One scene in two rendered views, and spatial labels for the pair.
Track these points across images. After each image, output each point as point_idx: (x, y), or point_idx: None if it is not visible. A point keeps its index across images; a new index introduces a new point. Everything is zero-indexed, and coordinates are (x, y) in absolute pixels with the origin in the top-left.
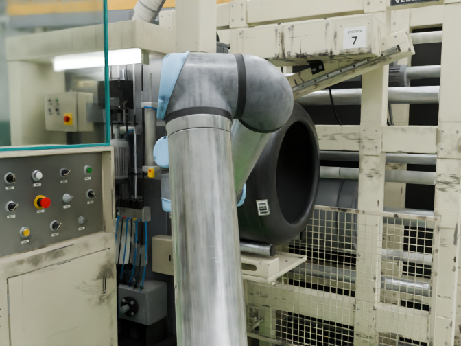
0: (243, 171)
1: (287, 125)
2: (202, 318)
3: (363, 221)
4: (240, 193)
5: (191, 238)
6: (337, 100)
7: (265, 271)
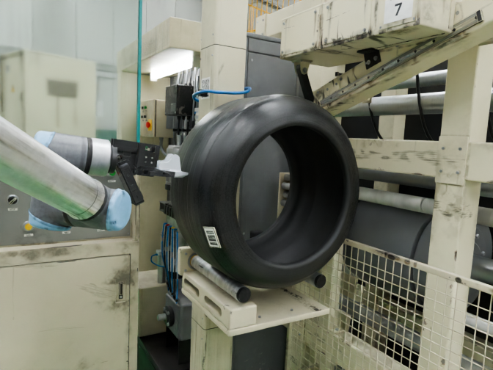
0: (3, 180)
1: (268, 130)
2: None
3: (433, 277)
4: (99, 213)
5: None
6: (426, 107)
7: (227, 320)
